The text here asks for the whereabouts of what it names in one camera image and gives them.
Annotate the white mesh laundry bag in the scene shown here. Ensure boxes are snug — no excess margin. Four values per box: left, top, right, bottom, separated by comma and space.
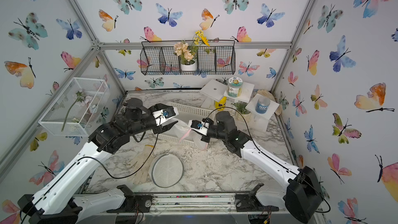
149, 153, 184, 188

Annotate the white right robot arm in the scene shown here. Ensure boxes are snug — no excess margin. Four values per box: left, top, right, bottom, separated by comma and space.
190, 111, 324, 224

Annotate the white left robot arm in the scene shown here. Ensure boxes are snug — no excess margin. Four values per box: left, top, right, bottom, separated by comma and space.
18, 98, 179, 224

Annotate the white perforated plastic basket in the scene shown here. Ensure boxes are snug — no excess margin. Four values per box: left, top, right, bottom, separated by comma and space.
159, 102, 212, 148

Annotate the yellow plastic bottle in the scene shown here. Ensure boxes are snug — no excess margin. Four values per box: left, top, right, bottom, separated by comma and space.
214, 96, 227, 111

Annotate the cream bubble plant pot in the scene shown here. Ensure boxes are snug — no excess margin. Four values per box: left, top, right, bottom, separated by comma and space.
235, 112, 251, 123

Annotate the green artificial plant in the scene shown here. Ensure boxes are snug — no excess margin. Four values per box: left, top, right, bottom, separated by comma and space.
233, 102, 250, 115

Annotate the white tiered wooden shelf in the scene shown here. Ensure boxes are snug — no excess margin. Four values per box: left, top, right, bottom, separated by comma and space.
200, 79, 279, 131

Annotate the beige work glove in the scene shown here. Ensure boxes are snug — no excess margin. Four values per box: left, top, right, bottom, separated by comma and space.
128, 145, 154, 185

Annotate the green lidded glass jar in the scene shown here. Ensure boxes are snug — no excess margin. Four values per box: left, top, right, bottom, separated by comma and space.
227, 76, 244, 97

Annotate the blue granule jar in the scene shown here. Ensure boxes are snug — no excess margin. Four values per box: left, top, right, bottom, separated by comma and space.
255, 96, 271, 114

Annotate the beige woven fan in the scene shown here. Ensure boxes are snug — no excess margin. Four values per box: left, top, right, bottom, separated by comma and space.
257, 89, 282, 116

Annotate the white pot with flowers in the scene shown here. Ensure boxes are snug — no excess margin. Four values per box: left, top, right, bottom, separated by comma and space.
174, 30, 210, 72

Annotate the pink artificial rose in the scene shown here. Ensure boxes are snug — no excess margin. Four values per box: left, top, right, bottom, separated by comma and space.
61, 89, 93, 132

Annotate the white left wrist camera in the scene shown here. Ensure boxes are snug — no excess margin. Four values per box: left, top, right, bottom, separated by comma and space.
149, 103, 179, 120

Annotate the black wire wall basket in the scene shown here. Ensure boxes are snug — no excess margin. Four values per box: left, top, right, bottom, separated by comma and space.
137, 40, 236, 78

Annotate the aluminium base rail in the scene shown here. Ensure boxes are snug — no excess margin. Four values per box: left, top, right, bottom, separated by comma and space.
62, 191, 324, 217

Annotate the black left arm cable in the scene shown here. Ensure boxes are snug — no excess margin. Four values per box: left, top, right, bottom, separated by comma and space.
20, 116, 162, 224

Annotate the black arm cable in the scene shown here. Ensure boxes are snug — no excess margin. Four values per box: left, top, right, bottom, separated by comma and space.
20, 116, 162, 224
203, 106, 331, 214

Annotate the white wire wall basket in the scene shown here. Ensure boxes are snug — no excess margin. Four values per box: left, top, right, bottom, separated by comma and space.
38, 77, 110, 136

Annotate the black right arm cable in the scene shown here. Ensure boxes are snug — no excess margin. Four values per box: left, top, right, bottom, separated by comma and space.
203, 106, 331, 214

